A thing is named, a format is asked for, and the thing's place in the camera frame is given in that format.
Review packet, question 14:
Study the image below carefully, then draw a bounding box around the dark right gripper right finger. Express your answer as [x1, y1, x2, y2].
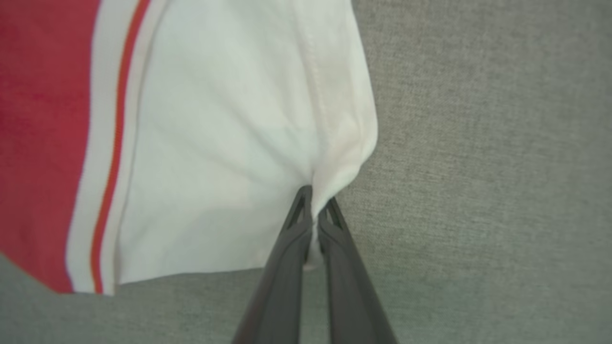
[317, 196, 398, 344]

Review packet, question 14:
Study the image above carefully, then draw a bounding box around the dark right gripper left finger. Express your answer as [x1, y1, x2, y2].
[232, 185, 314, 344]

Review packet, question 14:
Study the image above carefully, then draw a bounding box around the red and white shirt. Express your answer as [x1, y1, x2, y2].
[0, 0, 379, 295]

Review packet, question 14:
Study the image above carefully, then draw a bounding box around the grey fabric sofa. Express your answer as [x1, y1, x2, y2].
[0, 0, 612, 344]

